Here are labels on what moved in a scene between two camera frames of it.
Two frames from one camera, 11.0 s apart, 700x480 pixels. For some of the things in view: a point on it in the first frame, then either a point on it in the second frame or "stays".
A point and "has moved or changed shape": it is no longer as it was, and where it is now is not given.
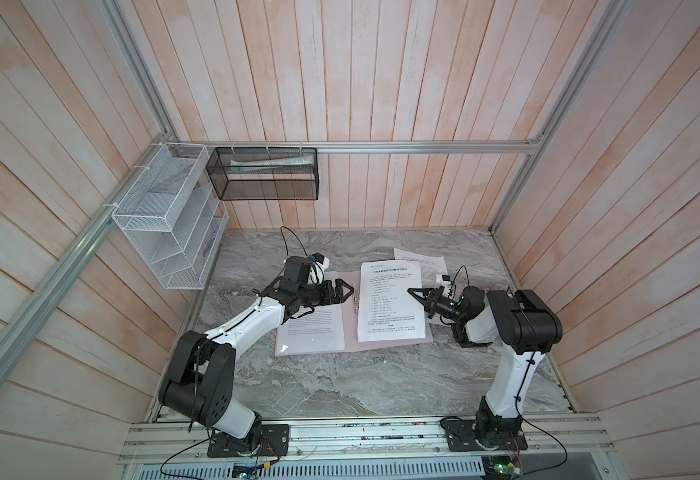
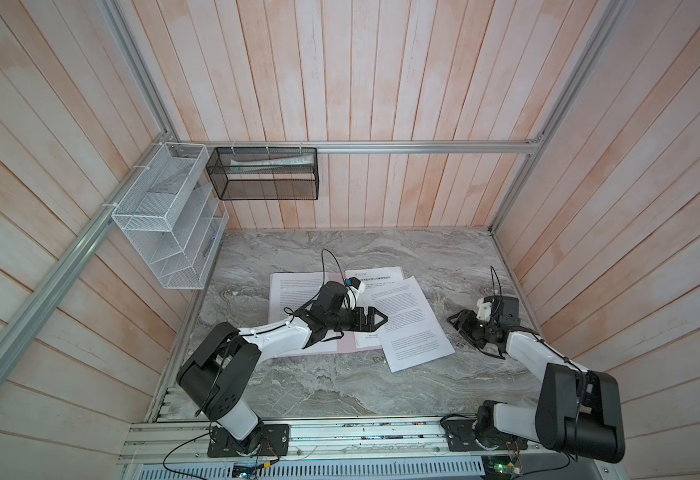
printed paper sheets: x=386 y=310 has moved or changed shape
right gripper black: x=431 y=301 to x=462 y=322
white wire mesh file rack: x=174 y=216 stays
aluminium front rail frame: x=557 y=447 stays
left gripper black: x=327 y=293 to x=360 y=317
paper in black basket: x=240 y=165 stays
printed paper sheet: x=431 y=265 to x=413 y=333
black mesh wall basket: x=265 y=173 stays
